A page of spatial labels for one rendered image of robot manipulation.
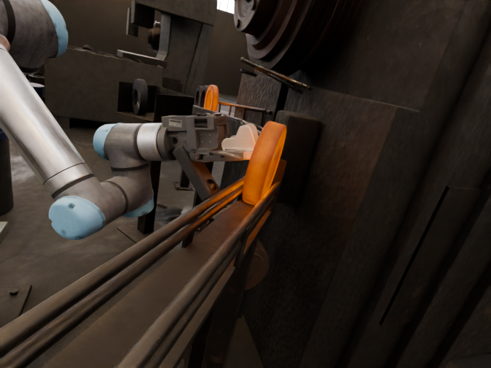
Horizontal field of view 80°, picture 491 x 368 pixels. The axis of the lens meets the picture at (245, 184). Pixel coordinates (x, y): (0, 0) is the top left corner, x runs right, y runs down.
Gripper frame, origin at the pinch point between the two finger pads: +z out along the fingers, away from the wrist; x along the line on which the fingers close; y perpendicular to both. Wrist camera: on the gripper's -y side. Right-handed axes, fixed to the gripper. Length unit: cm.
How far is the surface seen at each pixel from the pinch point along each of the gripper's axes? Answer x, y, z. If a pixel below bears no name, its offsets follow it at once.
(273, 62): 36.0, 19.1, -5.7
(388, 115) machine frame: 11.1, 5.7, 21.2
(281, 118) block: 23.5, 4.5, -1.3
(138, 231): 65, -54, -82
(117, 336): -36.9, -7.0, -3.8
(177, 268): -26.2, -7.9, -4.7
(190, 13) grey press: 263, 96, -137
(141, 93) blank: 60, 13, -67
